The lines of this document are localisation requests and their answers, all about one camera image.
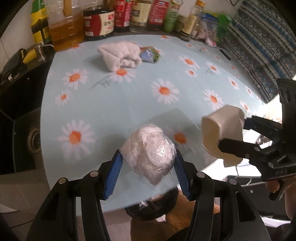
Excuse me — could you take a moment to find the white plastic bag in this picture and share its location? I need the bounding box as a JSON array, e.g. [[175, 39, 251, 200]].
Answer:
[[120, 123, 176, 186]]

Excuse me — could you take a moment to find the white paper sheet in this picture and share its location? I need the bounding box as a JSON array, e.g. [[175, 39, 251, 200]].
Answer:
[[201, 105, 244, 167]]

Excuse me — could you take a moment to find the black trash bin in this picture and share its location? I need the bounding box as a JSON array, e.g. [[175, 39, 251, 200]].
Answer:
[[125, 187, 179, 221]]

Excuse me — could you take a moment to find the person's right hand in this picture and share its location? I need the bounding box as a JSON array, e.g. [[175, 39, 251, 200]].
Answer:
[[265, 176, 296, 220]]

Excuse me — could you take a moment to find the dark storage box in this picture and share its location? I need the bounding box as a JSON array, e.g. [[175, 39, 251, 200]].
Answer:
[[223, 175, 289, 220]]

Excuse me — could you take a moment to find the daisy print blue tablecloth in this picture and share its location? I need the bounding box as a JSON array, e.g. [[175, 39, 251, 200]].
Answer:
[[40, 34, 266, 212]]

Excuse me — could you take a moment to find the patterned blue curtain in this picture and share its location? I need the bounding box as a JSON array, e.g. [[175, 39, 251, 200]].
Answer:
[[221, 1, 295, 102]]

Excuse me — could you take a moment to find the crumpled white towel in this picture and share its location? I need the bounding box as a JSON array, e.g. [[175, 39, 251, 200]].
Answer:
[[97, 41, 142, 72]]

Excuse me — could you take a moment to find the blue white plastic package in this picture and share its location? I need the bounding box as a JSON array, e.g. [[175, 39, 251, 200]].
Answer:
[[197, 13, 218, 47]]

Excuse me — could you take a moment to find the green blue snack packet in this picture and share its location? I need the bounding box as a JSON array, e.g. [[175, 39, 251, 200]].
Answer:
[[139, 46, 161, 63]]

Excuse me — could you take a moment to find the clear yellow label bottle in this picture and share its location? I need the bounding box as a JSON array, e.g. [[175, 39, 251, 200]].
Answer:
[[179, 1, 205, 42]]

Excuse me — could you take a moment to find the small brown jar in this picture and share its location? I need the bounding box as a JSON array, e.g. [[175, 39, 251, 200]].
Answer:
[[174, 15, 187, 33]]

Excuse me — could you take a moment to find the dark soy sauce jug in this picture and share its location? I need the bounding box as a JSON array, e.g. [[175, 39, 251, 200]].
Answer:
[[83, 8, 115, 41]]

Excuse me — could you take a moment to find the green label oil bottle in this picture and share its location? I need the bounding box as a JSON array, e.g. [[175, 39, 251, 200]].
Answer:
[[163, 0, 183, 33]]

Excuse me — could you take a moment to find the dark bottle red label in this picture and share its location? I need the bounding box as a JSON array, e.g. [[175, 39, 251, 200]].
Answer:
[[147, 0, 170, 31]]

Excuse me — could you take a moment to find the large cooking oil jug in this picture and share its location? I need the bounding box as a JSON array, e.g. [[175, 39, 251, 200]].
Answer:
[[45, 1, 84, 52]]

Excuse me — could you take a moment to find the green yellow bottle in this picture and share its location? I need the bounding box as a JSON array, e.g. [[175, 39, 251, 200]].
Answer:
[[31, 0, 51, 45]]

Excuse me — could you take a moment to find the red label sauce bottle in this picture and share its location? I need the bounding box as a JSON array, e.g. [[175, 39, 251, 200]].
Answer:
[[114, 0, 133, 33]]

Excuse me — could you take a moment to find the clear bottle beige label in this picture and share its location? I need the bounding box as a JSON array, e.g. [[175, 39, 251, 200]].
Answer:
[[129, 0, 152, 33]]

